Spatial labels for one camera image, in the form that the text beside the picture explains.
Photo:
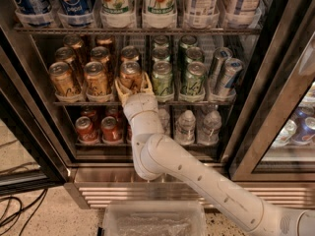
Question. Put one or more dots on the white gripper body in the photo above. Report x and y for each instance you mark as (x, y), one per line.
(140, 102)

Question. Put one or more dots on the white label bottle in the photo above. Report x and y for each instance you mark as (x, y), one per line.
(200, 14)
(240, 13)

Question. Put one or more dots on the green can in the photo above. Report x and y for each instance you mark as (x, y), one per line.
(160, 54)
(162, 78)
(193, 78)
(185, 41)
(160, 41)
(194, 54)

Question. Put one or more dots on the blue can behind glass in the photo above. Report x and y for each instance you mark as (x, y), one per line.
(305, 131)

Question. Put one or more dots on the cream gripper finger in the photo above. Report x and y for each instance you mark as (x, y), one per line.
(147, 82)
(123, 92)

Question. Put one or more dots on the pepsi bottle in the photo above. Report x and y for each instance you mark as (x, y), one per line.
(34, 13)
(75, 10)

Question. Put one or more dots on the stainless steel fridge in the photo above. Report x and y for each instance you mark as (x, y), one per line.
(265, 96)

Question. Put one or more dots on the green can front right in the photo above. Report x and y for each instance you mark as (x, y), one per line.
(193, 78)

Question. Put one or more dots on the clear plastic bin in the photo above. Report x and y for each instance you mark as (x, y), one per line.
(154, 218)

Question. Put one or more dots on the red can front left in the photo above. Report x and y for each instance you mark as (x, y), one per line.
(86, 130)

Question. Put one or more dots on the orange can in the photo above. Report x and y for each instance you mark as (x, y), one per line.
(130, 53)
(68, 55)
(96, 78)
(63, 79)
(74, 41)
(131, 75)
(102, 55)
(107, 41)

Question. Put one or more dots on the silver can behind glass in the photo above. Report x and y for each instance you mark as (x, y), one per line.
(285, 134)

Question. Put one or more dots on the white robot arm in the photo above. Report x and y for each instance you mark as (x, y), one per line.
(155, 153)

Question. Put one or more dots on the silver blue can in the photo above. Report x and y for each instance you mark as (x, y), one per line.
(228, 77)
(220, 56)

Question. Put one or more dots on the water bottle middle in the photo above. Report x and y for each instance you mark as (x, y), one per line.
(185, 128)

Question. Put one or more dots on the pepsi bottle right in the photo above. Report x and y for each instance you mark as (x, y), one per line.
(75, 10)

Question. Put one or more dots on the white label bottle left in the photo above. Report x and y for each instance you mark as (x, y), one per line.
(200, 14)

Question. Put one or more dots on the silver blue can back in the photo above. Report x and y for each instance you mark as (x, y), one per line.
(220, 56)

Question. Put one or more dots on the pepsi bottle left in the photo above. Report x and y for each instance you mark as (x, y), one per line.
(34, 13)

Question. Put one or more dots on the water bottle left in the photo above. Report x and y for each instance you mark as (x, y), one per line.
(164, 118)

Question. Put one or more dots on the green can back right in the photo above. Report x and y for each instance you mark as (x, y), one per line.
(185, 41)

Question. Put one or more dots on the open fridge door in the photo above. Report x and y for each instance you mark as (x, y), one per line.
(31, 163)

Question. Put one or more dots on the silver blue can front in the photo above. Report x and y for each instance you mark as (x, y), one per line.
(228, 77)

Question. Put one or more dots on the white label bottle right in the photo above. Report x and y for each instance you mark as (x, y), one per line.
(240, 13)

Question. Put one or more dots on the water bottle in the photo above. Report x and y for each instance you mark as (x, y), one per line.
(210, 128)
(185, 128)
(164, 118)

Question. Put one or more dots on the water bottle right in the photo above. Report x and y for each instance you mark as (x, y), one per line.
(210, 128)

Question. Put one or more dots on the red can front right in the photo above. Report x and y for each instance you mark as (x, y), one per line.
(129, 134)

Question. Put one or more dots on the red can front middle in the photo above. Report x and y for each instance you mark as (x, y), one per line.
(110, 129)

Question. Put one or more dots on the green can back left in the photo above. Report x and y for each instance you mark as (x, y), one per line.
(160, 41)

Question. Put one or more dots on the green can front left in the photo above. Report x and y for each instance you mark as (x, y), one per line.
(162, 78)

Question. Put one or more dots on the red can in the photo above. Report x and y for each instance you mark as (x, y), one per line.
(110, 129)
(129, 134)
(86, 130)

